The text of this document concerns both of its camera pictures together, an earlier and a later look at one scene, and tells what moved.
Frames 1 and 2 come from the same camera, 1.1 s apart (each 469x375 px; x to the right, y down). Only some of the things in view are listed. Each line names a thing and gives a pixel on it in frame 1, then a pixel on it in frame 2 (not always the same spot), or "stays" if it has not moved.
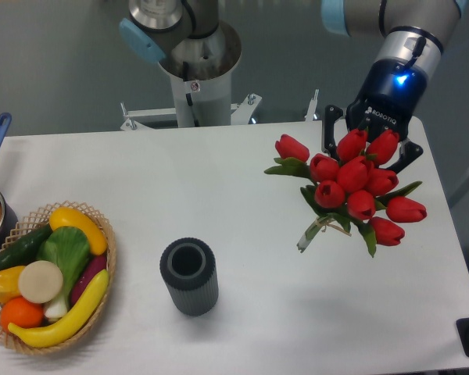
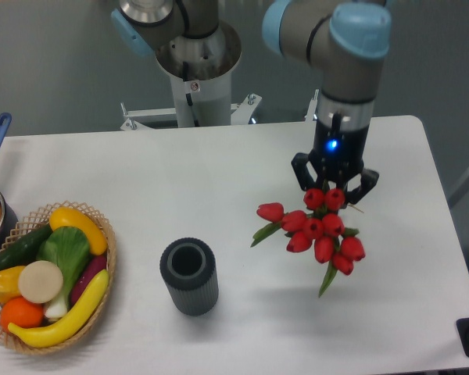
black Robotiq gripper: [392, 90] to [338, 153]
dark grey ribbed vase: [188, 267] stays
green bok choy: [69, 248] stays
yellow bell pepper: [4, 284] stays
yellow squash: [66, 216] stays
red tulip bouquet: [351, 190] to [323, 228]
